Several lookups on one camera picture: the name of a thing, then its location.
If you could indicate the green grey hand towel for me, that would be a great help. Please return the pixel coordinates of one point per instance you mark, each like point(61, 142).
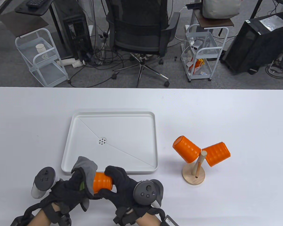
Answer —
point(87, 167)

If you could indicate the person's right forearm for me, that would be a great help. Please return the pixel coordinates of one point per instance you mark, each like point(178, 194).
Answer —
point(147, 222)

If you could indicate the black keyboard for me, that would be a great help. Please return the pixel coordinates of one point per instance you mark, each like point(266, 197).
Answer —
point(35, 2)

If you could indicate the person's left hand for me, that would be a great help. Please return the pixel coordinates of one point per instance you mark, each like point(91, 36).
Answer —
point(66, 190)

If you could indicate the white power adapter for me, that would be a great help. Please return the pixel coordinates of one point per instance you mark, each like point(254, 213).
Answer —
point(197, 44)

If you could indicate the silver foil bag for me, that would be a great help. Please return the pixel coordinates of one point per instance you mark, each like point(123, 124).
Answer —
point(273, 23)

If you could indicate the white metal cart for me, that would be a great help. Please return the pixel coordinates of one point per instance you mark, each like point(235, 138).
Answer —
point(208, 50)
point(50, 73)

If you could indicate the beige fabric bag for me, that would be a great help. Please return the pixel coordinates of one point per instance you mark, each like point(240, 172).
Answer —
point(219, 9)

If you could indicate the white plastic bottle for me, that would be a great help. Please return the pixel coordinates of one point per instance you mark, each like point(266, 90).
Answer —
point(40, 48)

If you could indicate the black power bank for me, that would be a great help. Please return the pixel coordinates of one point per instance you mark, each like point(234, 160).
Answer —
point(193, 6)

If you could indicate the grey white controller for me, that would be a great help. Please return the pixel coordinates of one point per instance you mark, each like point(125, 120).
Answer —
point(44, 179)
point(145, 191)

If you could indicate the white plastic pipe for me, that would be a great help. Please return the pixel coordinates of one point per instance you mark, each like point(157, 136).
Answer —
point(66, 62)

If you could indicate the black wrist tracker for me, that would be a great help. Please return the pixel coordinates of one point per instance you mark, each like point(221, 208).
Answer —
point(17, 221)
point(171, 221)

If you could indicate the wooden cup rack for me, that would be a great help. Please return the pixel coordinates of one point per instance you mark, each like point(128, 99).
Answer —
point(191, 176)

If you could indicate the orange snack packet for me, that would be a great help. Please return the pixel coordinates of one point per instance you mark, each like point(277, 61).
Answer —
point(198, 64)

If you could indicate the black office chair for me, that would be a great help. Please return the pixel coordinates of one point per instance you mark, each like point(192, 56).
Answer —
point(141, 35)

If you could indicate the person's right hand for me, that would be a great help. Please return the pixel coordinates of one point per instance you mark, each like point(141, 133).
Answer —
point(122, 183)

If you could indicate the person's left forearm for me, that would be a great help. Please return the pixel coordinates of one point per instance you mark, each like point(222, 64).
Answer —
point(41, 217)

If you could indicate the black right wrist tracker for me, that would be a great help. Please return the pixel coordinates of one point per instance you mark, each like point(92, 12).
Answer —
point(171, 221)

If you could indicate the brown wooden board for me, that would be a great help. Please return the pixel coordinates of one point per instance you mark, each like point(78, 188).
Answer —
point(23, 24)
point(214, 22)

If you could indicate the black desk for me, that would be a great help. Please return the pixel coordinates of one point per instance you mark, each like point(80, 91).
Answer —
point(37, 11)

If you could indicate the black computer tower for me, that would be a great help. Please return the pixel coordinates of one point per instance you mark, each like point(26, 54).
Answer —
point(254, 47)
point(73, 23)

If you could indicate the black left wrist tracker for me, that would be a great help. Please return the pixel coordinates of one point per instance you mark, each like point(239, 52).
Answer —
point(17, 221)

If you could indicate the grey white right controller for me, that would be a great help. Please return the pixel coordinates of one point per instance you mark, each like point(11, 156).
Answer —
point(145, 191)

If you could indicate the grey white left controller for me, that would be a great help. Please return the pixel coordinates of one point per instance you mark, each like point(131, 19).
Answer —
point(44, 179)

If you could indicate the white plastic tray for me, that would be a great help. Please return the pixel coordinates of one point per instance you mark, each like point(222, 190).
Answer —
point(118, 127)

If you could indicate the orange cup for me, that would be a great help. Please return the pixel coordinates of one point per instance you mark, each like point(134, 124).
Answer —
point(187, 149)
point(217, 154)
point(102, 183)

